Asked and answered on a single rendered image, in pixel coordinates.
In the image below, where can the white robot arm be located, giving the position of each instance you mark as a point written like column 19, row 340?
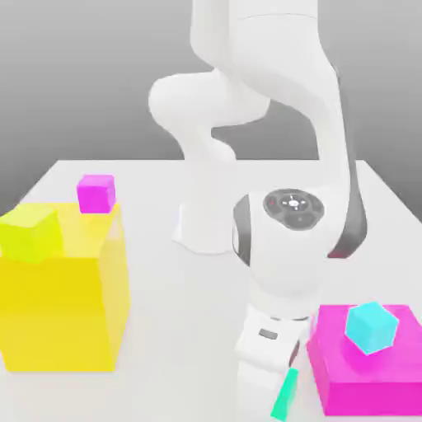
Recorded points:
column 283, row 99

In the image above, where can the large yellow box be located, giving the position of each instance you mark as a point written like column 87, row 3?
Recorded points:
column 52, row 313

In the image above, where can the small magenta cube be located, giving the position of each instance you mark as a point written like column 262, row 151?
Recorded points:
column 95, row 195

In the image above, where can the small yellow-green cube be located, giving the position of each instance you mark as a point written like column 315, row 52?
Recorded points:
column 29, row 235

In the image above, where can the large magenta box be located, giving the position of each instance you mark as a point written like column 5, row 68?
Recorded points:
column 372, row 385

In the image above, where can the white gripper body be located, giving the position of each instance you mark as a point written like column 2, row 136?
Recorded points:
column 258, row 379

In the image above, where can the small cyan cube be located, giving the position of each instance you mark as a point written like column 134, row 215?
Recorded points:
column 371, row 328

